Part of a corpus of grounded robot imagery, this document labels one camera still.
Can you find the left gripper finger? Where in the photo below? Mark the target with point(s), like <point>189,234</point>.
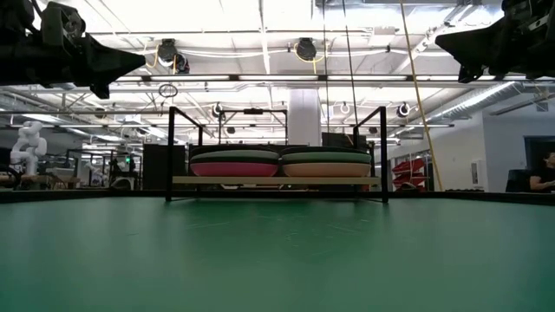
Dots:
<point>104,71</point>
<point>104,52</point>

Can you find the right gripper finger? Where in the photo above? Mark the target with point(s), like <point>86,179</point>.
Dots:
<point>481,34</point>
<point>481,54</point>

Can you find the pale grey plate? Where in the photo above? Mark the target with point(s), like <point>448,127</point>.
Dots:
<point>234,154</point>

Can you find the magenta plate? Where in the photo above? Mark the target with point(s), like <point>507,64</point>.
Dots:
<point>234,170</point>

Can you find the mint green plate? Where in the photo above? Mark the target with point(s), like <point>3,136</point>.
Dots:
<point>325,157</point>

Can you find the salmon pink plate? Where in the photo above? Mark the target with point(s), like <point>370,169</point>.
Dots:
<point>325,170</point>

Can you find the small white robot arm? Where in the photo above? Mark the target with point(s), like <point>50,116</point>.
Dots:
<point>93,171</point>

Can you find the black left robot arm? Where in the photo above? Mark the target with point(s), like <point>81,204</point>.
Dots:
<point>15,21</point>

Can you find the white humanoid robot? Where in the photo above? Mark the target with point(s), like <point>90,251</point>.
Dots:
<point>28,147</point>

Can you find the black cabinet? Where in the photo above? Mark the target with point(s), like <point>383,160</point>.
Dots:
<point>152,164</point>

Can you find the person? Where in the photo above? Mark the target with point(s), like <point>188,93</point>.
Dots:
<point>544,177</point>

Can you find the dark office chair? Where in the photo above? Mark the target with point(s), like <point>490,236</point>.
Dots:
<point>516,182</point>

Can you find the red storage bins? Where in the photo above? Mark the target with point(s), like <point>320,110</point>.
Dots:
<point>407,167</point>

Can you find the black monitor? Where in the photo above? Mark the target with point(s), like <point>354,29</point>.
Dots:
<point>338,139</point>

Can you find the white square column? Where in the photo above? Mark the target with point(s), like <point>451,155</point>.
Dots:
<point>303,117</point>

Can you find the green table mat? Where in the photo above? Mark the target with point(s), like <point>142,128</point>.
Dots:
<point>277,260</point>

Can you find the white wall box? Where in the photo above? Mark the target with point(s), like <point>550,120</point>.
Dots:
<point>476,173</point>

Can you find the black gantry frame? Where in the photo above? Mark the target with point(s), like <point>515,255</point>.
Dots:
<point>253,111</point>

